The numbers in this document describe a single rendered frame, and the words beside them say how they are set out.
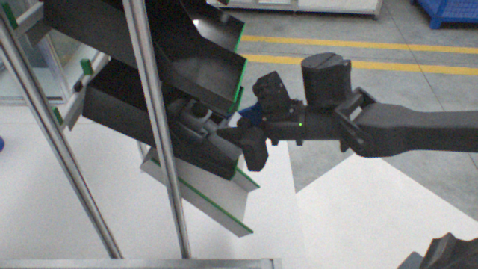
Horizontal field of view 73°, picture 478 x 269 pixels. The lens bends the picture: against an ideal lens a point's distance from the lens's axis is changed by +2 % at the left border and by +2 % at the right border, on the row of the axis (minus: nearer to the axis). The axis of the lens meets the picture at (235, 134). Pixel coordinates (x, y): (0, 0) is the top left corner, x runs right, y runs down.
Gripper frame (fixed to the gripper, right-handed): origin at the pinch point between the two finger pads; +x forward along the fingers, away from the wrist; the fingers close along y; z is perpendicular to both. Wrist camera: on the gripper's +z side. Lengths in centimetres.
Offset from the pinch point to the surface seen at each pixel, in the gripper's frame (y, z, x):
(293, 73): -243, -95, 54
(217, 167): 4.8, -5.9, 4.0
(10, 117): -25, -10, 107
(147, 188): -13, -30, 43
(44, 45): -36, 12, 83
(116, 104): 8.5, 9.7, 15.8
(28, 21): 11.2, 24.5, 21.0
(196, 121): 1.7, 2.0, 7.1
